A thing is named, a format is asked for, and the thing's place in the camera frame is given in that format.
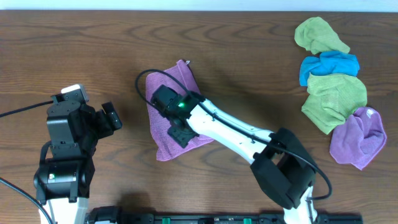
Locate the purple cloth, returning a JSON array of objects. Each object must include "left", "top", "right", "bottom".
[
  {"left": 330, "top": 107, "right": 387, "bottom": 170},
  {"left": 146, "top": 60, "right": 213, "bottom": 161}
]

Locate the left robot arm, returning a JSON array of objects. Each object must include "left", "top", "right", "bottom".
[{"left": 34, "top": 100, "right": 123, "bottom": 223}]

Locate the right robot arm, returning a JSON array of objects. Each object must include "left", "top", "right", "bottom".
[{"left": 150, "top": 85, "right": 317, "bottom": 223}]

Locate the lower green cloth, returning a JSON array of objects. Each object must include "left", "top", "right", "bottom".
[{"left": 302, "top": 73, "right": 368, "bottom": 134}]

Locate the green cloth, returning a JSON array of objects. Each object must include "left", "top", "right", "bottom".
[
  {"left": 294, "top": 17, "right": 350, "bottom": 55},
  {"left": 302, "top": 73, "right": 368, "bottom": 134}
]

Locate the upper green cloth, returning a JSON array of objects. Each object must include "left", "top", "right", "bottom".
[{"left": 294, "top": 17, "right": 350, "bottom": 55}]

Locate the blue cloth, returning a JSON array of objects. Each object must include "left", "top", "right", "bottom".
[{"left": 299, "top": 51, "right": 360, "bottom": 86}]

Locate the purple cloth in pile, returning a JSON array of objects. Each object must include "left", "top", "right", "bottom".
[{"left": 330, "top": 107, "right": 387, "bottom": 170}]

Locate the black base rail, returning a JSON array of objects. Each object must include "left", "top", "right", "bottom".
[{"left": 85, "top": 205, "right": 364, "bottom": 224}]

